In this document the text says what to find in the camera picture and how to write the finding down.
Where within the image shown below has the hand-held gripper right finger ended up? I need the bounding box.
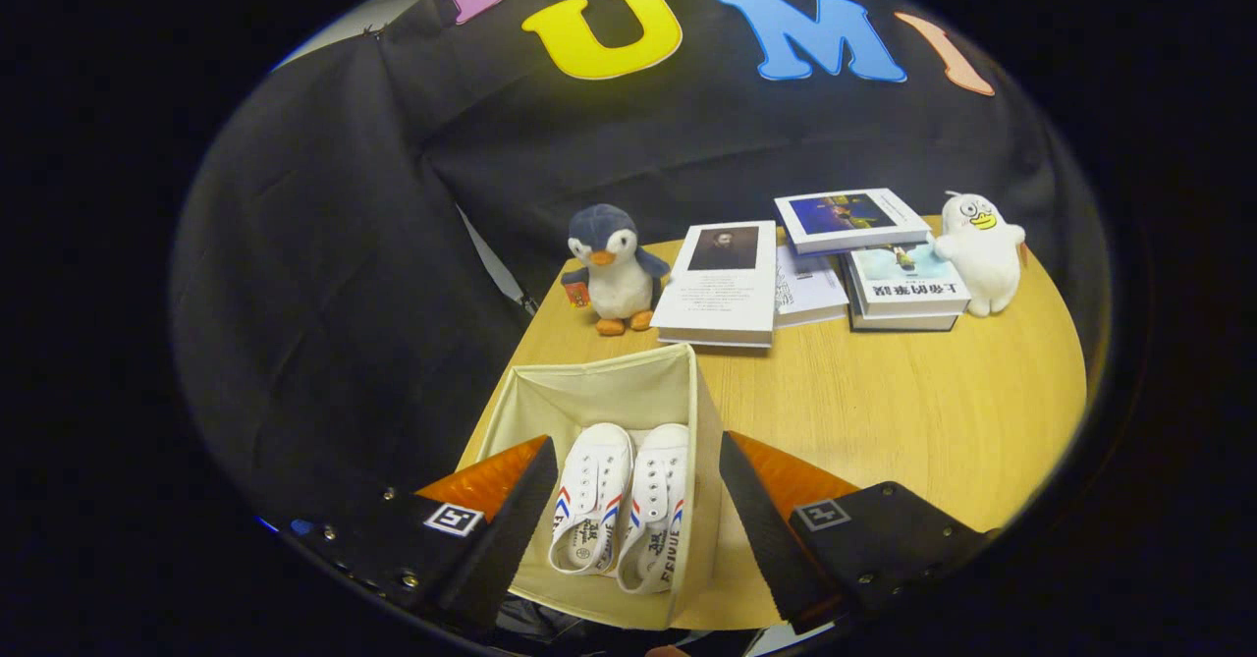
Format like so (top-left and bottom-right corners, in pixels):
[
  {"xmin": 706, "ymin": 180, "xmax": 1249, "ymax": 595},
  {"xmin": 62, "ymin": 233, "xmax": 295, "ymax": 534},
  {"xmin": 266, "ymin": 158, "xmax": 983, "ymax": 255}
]
[{"xmin": 719, "ymin": 431, "xmax": 993, "ymax": 633}]

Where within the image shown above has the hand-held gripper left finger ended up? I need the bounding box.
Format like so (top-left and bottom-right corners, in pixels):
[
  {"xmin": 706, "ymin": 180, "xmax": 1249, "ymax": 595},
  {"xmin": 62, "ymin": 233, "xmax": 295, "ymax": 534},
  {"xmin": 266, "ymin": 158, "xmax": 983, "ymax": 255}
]
[{"xmin": 280, "ymin": 434, "xmax": 559, "ymax": 638}]

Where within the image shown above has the white shoe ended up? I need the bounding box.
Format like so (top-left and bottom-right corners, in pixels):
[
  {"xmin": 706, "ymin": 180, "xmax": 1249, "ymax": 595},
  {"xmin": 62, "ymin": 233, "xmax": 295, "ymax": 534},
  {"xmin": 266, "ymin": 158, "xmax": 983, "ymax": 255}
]
[
  {"xmin": 548, "ymin": 423, "xmax": 634, "ymax": 576},
  {"xmin": 617, "ymin": 423, "xmax": 690, "ymax": 596}
]

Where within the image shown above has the beige fabric storage box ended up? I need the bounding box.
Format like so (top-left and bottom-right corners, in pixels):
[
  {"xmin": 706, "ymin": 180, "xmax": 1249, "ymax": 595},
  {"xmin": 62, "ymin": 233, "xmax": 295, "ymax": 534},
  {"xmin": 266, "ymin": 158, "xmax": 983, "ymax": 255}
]
[{"xmin": 457, "ymin": 343, "xmax": 728, "ymax": 631}]

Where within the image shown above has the white portrait cover book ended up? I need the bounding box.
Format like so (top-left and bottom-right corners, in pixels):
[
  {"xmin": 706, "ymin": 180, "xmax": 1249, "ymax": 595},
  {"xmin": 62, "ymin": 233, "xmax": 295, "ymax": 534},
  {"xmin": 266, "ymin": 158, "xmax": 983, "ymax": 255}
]
[{"xmin": 650, "ymin": 220, "xmax": 779, "ymax": 350}]

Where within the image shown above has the thick grey-edged book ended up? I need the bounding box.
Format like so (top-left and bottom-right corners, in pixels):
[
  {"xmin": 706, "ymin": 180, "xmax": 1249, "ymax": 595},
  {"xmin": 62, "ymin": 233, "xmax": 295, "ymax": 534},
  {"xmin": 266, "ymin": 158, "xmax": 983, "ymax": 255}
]
[{"xmin": 849, "ymin": 308, "xmax": 961, "ymax": 333}]

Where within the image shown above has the thin white text book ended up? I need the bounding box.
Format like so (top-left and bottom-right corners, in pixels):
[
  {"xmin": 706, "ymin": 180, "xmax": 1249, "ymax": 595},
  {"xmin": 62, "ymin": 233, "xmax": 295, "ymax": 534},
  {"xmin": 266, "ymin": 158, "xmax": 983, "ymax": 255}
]
[{"xmin": 774, "ymin": 243, "xmax": 850, "ymax": 329}]

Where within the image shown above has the penguin plush toy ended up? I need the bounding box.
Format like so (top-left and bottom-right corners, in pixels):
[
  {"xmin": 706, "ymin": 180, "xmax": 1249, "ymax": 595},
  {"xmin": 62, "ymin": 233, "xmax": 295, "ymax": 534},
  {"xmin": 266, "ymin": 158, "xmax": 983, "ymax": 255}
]
[{"xmin": 561, "ymin": 204, "xmax": 671, "ymax": 336}]

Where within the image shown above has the teal cover book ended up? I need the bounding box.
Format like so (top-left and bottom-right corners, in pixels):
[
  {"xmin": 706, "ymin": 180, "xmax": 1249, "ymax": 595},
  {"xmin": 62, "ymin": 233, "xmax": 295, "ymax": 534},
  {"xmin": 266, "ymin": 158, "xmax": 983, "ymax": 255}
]
[{"xmin": 845, "ymin": 241, "xmax": 971, "ymax": 319}]

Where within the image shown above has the blue cover book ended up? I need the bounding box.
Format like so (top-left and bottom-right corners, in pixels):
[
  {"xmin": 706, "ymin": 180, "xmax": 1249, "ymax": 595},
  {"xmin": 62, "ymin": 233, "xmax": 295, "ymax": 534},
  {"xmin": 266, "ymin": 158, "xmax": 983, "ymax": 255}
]
[{"xmin": 774, "ymin": 188, "xmax": 932, "ymax": 255}]

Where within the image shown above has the white duck plush toy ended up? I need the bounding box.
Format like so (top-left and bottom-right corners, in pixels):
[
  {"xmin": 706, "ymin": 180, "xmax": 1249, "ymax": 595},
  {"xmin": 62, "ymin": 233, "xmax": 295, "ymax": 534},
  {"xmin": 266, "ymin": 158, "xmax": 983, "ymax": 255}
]
[{"xmin": 933, "ymin": 192, "xmax": 1027, "ymax": 318}]

